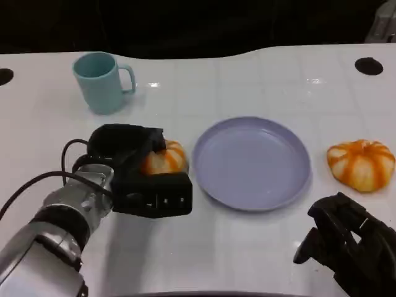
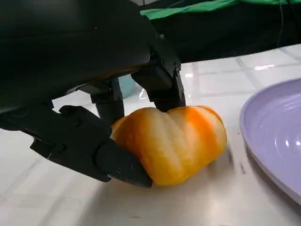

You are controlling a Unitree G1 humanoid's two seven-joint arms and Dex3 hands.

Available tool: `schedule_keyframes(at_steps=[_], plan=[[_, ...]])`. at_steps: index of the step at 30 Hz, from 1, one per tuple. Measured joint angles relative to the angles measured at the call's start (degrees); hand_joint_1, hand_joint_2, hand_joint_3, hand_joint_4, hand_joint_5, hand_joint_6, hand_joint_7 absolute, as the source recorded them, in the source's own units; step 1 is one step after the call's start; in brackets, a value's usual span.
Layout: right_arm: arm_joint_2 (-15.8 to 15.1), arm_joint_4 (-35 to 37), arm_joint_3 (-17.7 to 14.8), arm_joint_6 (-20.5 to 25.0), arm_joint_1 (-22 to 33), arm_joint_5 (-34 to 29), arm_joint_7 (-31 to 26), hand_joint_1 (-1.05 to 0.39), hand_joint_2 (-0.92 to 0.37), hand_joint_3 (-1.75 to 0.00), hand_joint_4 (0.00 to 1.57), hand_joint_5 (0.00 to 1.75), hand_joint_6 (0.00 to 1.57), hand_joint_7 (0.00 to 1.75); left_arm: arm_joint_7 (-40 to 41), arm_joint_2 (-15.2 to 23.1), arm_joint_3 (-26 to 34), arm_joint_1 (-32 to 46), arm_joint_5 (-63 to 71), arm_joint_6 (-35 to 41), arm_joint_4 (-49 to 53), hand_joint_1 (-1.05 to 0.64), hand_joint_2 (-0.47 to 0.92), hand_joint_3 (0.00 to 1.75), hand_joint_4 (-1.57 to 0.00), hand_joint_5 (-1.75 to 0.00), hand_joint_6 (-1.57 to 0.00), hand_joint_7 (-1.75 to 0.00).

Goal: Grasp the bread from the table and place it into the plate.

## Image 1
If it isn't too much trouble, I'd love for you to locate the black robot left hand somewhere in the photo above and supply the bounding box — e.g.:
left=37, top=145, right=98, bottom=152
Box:
left=87, top=123, right=168, bottom=176

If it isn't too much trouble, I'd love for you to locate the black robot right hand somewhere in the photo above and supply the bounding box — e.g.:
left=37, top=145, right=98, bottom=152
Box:
left=293, top=191, right=396, bottom=297

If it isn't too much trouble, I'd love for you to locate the orange white toy bread roll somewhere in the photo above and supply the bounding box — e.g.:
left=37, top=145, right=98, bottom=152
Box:
left=327, top=139, right=396, bottom=194
left=139, top=139, right=190, bottom=176

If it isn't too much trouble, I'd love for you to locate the pale green mug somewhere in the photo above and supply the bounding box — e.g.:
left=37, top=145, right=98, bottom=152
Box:
left=72, top=51, right=137, bottom=116

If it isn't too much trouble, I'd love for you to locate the lilac plate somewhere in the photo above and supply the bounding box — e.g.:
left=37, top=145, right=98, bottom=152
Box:
left=192, top=116, right=311, bottom=213

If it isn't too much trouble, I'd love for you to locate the grey background machine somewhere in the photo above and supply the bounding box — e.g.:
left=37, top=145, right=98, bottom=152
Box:
left=364, top=0, right=396, bottom=43

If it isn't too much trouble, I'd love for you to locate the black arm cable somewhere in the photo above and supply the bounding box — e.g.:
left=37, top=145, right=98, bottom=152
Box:
left=61, top=139, right=91, bottom=184
left=0, top=171, right=113, bottom=218

